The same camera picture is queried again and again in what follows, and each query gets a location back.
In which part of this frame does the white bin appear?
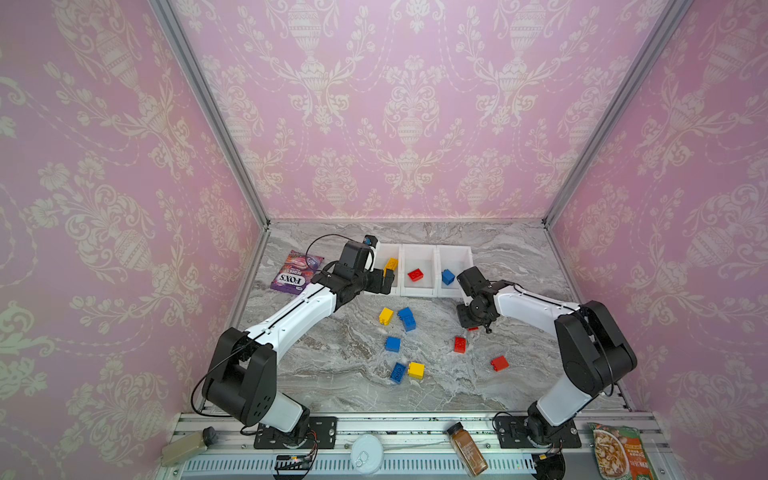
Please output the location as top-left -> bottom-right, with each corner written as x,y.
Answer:
398,244 -> 437,298
436,245 -> 474,299
374,242 -> 402,296

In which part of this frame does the red lego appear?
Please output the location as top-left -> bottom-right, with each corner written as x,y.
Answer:
490,356 -> 509,372
453,337 -> 467,354

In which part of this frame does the blue lego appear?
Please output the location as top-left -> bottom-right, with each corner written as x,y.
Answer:
441,269 -> 455,286
385,336 -> 401,353
390,362 -> 407,384

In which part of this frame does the blue long lego brick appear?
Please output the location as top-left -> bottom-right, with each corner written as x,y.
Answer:
401,316 -> 417,332

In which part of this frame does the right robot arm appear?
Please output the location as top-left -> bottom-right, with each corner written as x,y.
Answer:
457,267 -> 638,447

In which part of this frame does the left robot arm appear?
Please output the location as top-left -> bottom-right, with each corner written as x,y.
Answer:
199,235 -> 394,446

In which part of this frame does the yellow square lego brick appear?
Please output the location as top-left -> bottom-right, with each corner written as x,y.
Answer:
379,308 -> 394,326

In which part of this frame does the blue square lego brick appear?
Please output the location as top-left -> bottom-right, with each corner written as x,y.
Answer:
397,307 -> 414,320

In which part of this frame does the purple candy bag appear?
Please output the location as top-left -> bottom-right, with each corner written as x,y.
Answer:
270,250 -> 324,295

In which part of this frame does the yellow lego bottom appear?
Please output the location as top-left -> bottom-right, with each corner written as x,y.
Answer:
407,362 -> 425,380

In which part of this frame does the blue lego bottom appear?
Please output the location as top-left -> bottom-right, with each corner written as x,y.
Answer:
390,362 -> 407,384

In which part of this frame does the spice jar brown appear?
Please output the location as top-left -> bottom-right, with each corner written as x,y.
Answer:
446,422 -> 488,477

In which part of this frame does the white round disc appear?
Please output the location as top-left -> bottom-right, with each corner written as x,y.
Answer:
350,434 -> 384,475

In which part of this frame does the green food packet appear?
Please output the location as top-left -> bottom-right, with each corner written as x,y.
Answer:
589,423 -> 656,480

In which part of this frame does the small circuit board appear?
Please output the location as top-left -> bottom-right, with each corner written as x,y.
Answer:
275,455 -> 315,472

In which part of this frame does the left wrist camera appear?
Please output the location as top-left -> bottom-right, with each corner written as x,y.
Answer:
363,235 -> 379,271

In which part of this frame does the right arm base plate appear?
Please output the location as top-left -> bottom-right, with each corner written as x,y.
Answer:
492,412 -> 582,450

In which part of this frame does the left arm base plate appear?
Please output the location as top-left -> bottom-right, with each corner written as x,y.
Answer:
253,416 -> 338,450

